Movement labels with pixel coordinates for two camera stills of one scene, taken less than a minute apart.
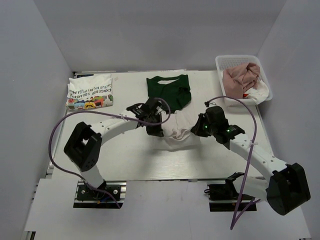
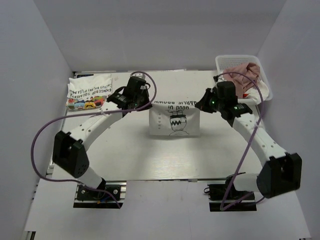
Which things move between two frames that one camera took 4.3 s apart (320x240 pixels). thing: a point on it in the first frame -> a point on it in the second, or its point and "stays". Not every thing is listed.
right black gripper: (197, 130) -> (203, 105)
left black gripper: (157, 131) -> (145, 93)
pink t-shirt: (238, 80) stays
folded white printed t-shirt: (85, 93) stays
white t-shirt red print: (259, 95) stays
